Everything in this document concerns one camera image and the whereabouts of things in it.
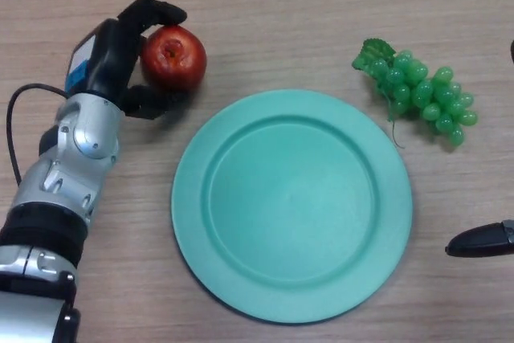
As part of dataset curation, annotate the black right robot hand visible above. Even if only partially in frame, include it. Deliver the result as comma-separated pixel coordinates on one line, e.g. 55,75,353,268
445,39,514,258

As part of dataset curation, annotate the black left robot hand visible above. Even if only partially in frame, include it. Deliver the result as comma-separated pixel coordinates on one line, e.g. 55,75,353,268
63,0,189,121

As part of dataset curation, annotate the red apple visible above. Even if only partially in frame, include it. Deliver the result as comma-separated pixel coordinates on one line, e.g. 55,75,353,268
140,25,208,93

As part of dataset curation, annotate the green round plate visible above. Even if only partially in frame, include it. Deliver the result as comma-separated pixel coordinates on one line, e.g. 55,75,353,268
171,89,414,325

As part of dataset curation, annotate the green grape bunch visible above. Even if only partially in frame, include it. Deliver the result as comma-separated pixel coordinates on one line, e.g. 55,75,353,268
351,38,479,150

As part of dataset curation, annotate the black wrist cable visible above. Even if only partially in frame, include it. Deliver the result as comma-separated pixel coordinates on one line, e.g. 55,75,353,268
6,84,68,183

